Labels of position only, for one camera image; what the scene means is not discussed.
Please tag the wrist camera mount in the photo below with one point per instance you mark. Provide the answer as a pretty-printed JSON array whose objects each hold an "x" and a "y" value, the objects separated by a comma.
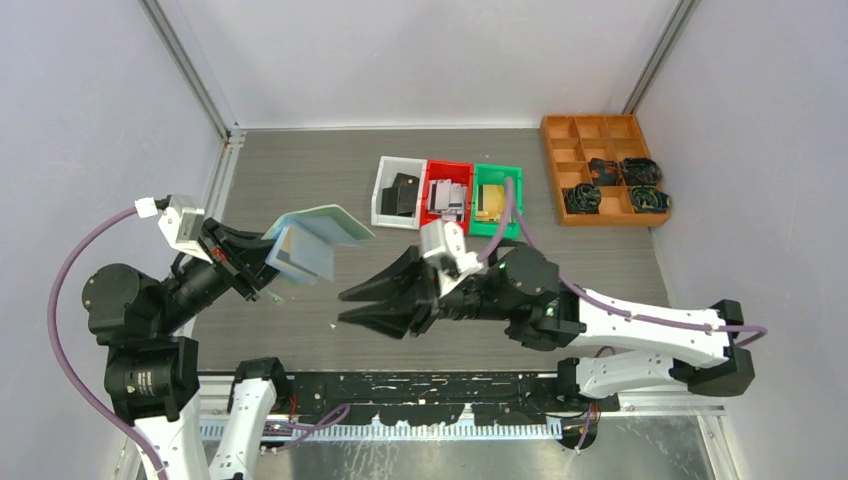
[
  {"x": 444, "y": 249},
  {"x": 180, "y": 221}
]

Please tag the silver cards in red bin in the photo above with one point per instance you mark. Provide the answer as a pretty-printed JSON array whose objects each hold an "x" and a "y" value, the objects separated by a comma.
[{"x": 447, "y": 200}]

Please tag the gold cards in green bin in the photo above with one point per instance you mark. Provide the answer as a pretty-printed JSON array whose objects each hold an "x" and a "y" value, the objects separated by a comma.
[{"x": 490, "y": 203}]

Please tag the white plastic bin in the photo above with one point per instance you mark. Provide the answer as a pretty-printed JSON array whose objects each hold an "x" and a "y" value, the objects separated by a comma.
[{"x": 388, "y": 167}]

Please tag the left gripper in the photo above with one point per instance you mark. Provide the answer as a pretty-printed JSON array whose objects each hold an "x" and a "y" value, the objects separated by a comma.
[{"x": 239, "y": 255}]

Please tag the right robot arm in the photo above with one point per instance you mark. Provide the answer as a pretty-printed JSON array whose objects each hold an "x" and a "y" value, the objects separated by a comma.
[{"x": 649, "y": 346}]

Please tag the rolled dark sock upper left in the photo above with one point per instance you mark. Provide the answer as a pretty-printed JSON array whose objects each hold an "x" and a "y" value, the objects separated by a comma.
[{"x": 604, "y": 172}]

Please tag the rolled dark sock lower right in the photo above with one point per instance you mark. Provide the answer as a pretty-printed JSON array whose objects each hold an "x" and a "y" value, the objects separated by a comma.
[{"x": 649, "y": 199}]

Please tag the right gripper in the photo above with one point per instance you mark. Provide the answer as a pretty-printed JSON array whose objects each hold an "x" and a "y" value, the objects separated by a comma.
[{"x": 405, "y": 278}]

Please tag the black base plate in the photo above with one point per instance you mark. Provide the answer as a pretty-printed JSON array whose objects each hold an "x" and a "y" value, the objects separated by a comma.
[{"x": 424, "y": 399}]

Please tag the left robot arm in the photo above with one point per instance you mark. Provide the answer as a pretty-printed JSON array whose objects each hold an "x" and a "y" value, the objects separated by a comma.
[{"x": 151, "y": 374}]

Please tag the rolled dark sock upper right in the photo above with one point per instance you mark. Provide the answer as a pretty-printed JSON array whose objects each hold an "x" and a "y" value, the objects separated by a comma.
[{"x": 638, "y": 171}]

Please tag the red plastic bin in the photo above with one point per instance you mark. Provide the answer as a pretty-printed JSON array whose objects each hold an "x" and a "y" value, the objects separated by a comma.
[{"x": 455, "y": 171}]

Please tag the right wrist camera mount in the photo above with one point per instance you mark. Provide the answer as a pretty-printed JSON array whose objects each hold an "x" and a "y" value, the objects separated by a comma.
[{"x": 444, "y": 249}]

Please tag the rolled dark sock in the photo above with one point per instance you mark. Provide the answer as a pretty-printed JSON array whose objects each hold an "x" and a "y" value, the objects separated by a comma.
[
  {"x": 583, "y": 198},
  {"x": 638, "y": 171},
  {"x": 649, "y": 199},
  {"x": 604, "y": 172}
]

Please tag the green plastic bin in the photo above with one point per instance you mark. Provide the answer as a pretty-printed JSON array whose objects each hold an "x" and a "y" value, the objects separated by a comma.
[{"x": 495, "y": 174}]

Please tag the rolled dark sock lower left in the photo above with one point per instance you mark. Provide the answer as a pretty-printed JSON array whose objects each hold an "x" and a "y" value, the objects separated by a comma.
[{"x": 583, "y": 198}]

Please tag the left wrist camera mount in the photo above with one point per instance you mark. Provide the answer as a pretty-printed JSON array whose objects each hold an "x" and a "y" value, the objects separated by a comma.
[{"x": 180, "y": 221}]

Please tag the orange wooden compartment tray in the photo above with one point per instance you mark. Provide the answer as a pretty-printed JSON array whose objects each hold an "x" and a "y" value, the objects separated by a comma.
[{"x": 570, "y": 141}]

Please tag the black card in white bin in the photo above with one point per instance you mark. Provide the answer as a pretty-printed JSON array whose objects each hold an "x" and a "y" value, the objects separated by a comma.
[{"x": 400, "y": 198}]

